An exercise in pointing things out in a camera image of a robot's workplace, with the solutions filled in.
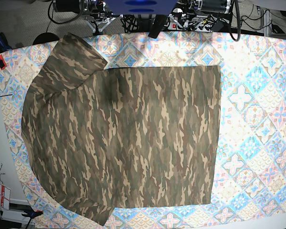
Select camouflage T-shirt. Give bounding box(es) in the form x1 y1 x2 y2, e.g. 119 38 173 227
21 34 221 225

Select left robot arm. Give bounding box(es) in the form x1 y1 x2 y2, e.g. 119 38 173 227
165 0 241 32

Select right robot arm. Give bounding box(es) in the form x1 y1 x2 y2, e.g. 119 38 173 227
48 0 120 35

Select white power strip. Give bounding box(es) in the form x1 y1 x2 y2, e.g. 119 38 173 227
166 21 213 32

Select black round stool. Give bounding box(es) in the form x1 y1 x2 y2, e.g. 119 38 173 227
32 32 60 45

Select patterned tile tablecloth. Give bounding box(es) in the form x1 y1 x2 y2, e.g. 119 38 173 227
0 31 286 229

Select black clamp lower left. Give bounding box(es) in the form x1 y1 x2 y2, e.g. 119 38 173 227
21 210 43 219

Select red white paper tag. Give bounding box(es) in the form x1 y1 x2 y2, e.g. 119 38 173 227
0 184 11 210

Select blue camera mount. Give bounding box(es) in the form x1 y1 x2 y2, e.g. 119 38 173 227
104 0 177 15

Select blue handled clamp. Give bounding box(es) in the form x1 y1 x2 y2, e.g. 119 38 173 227
0 32 11 52

